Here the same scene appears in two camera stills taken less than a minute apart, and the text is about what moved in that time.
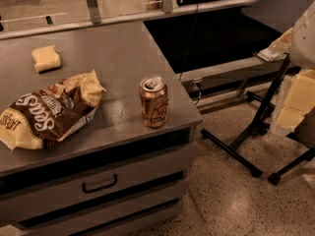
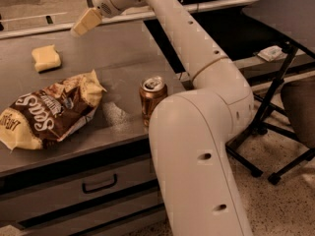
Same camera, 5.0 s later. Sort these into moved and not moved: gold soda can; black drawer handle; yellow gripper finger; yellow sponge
Moved: yellow gripper finger
Not moved: yellow sponge; gold soda can; black drawer handle
